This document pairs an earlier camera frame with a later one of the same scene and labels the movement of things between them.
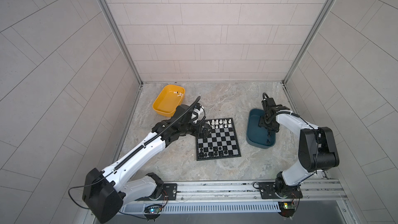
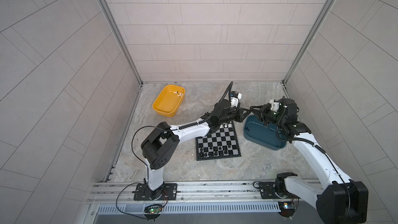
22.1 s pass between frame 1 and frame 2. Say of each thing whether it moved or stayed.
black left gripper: moved
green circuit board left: stayed
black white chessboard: stayed
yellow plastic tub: stayed
